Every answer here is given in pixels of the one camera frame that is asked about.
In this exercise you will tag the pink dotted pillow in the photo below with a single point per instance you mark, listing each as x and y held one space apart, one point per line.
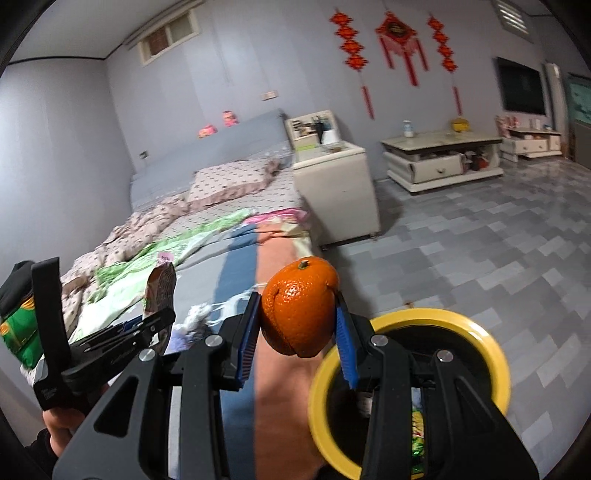
231 182

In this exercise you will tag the glass fish tank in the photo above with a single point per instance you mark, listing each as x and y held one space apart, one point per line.
581 99

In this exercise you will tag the cream nightstand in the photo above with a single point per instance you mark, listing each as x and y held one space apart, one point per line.
337 198

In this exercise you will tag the pink plush by television stand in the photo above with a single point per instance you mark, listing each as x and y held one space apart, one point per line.
504 125

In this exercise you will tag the small high window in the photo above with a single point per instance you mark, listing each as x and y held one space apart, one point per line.
168 37

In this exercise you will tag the orange fruit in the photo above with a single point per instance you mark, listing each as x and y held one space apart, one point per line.
300 304

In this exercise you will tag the white tissue roll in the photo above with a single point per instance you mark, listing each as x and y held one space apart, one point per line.
331 137

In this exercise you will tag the green floral quilt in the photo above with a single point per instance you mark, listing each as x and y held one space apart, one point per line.
138 272

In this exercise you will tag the person's left hand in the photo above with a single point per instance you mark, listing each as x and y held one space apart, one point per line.
62 424

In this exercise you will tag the yellow rimmed black bin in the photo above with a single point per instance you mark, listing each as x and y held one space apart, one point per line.
480 341

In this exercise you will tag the dark cloth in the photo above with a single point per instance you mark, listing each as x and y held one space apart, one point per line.
16 286

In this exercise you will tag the pink orange snack packet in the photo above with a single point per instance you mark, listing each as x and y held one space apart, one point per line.
161 286

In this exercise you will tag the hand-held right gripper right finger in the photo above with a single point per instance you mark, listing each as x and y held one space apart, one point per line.
346 350

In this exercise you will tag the grey upholstered bed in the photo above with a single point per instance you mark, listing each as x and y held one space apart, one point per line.
207 138

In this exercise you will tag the white small bottle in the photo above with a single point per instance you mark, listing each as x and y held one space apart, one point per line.
407 130

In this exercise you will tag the grey blue orange striped bedsheet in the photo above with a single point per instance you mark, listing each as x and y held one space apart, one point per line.
277 258

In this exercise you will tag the cream coffee table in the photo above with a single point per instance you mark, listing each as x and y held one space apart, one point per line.
434 170

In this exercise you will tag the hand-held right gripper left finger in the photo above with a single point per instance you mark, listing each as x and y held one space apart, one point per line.
247 341

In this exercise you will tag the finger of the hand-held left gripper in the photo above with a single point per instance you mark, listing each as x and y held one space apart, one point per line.
138 325
115 355

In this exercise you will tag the black wall television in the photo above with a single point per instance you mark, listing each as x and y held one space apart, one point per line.
521 87

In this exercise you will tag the white crumpled tissue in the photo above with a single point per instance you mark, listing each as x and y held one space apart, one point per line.
198 318

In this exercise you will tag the white standing air conditioner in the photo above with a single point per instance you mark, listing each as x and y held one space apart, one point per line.
554 97

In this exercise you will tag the window with grey blinds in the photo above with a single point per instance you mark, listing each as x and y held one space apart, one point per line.
512 16

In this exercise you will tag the wall switch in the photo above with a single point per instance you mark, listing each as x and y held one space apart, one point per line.
269 95

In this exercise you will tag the black thermos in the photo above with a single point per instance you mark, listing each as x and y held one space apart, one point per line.
321 131

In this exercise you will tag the pink yellow plush toy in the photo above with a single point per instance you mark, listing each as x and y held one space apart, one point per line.
207 131

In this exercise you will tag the cream television stand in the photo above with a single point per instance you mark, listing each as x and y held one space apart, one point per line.
531 144

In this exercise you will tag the pink dotted quilt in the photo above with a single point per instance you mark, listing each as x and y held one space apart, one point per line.
134 230

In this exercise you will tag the pink plush doll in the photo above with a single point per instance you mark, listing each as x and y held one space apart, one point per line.
229 119

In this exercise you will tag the pink cloth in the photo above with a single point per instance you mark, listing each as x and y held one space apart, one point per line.
281 216

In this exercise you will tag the green yellow snack wrapper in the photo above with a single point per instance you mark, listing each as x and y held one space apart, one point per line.
18 332
418 424

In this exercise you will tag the white dotted fitted sheet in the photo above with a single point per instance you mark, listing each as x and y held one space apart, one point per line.
277 198

